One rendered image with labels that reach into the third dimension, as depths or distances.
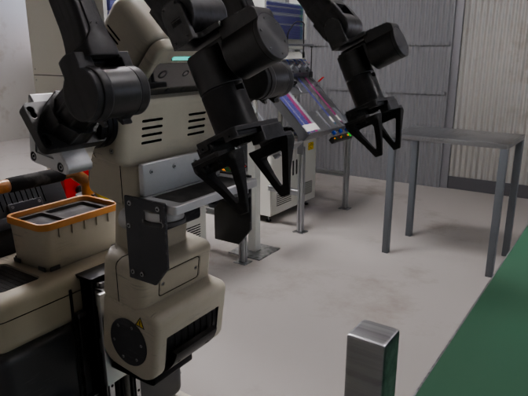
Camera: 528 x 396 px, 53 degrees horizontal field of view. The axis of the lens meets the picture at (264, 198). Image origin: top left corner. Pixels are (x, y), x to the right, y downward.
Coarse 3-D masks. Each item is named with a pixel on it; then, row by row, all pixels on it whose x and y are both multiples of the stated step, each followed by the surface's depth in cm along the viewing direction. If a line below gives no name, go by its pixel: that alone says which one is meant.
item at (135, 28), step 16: (128, 0) 89; (112, 16) 90; (128, 16) 88; (144, 16) 89; (112, 32) 91; (128, 32) 89; (144, 32) 88; (160, 32) 88; (128, 48) 90; (144, 48) 88; (160, 48) 87; (144, 64) 89; (160, 64) 90; (176, 64) 93; (160, 80) 94; (176, 80) 97; (192, 80) 101
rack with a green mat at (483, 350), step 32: (512, 256) 92; (512, 288) 79; (480, 320) 70; (512, 320) 70; (352, 352) 38; (384, 352) 36; (448, 352) 62; (480, 352) 62; (512, 352) 62; (352, 384) 38; (384, 384) 37; (448, 384) 56; (480, 384) 56; (512, 384) 56
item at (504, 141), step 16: (416, 128) 351; (432, 128) 351; (448, 128) 351; (416, 144) 363; (464, 144) 304; (480, 144) 299; (496, 144) 294; (512, 144) 299; (416, 160) 367; (416, 176) 372; (512, 176) 331; (496, 192) 300; (512, 192) 333; (384, 208) 343; (496, 208) 302; (512, 208) 335; (384, 224) 346; (496, 224) 304; (512, 224) 339; (384, 240) 348; (496, 240) 306
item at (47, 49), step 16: (32, 0) 284; (48, 0) 276; (32, 16) 287; (48, 16) 279; (32, 32) 290; (48, 32) 282; (32, 48) 293; (48, 48) 285; (32, 64) 296; (48, 64) 288; (48, 80) 291
